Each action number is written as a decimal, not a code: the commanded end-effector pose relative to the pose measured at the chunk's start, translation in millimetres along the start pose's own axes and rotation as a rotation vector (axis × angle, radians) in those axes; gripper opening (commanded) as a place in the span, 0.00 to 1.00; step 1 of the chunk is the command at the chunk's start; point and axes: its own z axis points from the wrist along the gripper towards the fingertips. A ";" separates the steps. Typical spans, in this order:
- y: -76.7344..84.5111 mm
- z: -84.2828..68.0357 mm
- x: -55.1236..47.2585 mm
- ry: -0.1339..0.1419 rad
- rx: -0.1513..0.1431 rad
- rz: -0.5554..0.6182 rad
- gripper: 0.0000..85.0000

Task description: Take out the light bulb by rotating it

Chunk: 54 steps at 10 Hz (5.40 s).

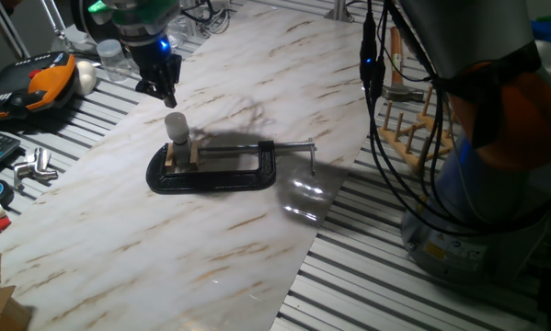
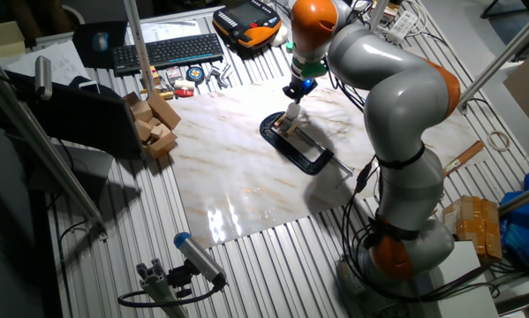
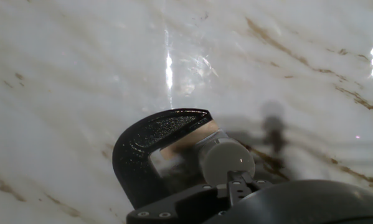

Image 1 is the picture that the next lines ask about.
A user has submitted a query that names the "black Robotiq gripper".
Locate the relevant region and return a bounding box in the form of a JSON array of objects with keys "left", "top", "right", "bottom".
[{"left": 129, "top": 33, "right": 184, "bottom": 110}]

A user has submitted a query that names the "white light bulb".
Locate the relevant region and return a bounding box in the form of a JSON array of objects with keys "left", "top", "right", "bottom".
[{"left": 164, "top": 111, "right": 191, "bottom": 144}]

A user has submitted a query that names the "clear jar white lid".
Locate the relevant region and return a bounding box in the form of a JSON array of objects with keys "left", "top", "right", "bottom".
[{"left": 96, "top": 38, "right": 133, "bottom": 84}]

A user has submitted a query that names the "small wooden block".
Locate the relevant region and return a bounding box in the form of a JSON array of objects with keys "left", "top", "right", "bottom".
[
  {"left": 188, "top": 140, "right": 201, "bottom": 172},
  {"left": 164, "top": 143, "right": 178, "bottom": 174}
]

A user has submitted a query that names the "white egg-shaped object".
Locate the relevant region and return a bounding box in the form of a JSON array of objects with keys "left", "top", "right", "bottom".
[{"left": 75, "top": 59, "right": 98, "bottom": 97}]

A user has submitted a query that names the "black iron C-clamp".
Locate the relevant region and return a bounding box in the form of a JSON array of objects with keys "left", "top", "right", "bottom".
[{"left": 145, "top": 137, "right": 318, "bottom": 196}]

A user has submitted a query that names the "black round device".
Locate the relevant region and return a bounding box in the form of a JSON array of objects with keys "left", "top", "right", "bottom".
[{"left": 69, "top": 0, "right": 134, "bottom": 45}]

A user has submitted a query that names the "orange black teach pendant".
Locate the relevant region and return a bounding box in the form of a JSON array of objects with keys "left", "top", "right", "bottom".
[{"left": 0, "top": 51, "right": 79, "bottom": 122}]

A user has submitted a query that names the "thin metal rod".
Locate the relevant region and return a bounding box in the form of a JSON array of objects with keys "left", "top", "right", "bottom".
[{"left": 40, "top": 0, "right": 75, "bottom": 52}]

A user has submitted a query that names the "silver metal pipe fitting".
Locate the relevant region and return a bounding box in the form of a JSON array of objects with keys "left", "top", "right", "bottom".
[{"left": 12, "top": 146, "right": 60, "bottom": 190}]

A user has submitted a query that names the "marble pattern mat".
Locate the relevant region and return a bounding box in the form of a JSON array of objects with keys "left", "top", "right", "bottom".
[{"left": 0, "top": 0, "right": 396, "bottom": 331}]

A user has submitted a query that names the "wooden peg rack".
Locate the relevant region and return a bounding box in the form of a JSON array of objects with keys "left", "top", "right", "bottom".
[{"left": 377, "top": 85, "right": 456, "bottom": 174}]

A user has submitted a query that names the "aluminium profile post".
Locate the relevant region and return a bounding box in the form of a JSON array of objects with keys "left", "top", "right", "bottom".
[
  {"left": 0, "top": 0, "right": 30, "bottom": 61},
  {"left": 324, "top": 0, "right": 356, "bottom": 24}
]

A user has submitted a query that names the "black cable bundle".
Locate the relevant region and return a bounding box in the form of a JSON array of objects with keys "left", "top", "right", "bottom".
[{"left": 359, "top": 0, "right": 551, "bottom": 238}]

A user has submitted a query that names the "wooden handle hammer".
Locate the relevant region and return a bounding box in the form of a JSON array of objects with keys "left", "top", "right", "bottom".
[{"left": 381, "top": 26, "right": 426, "bottom": 104}]

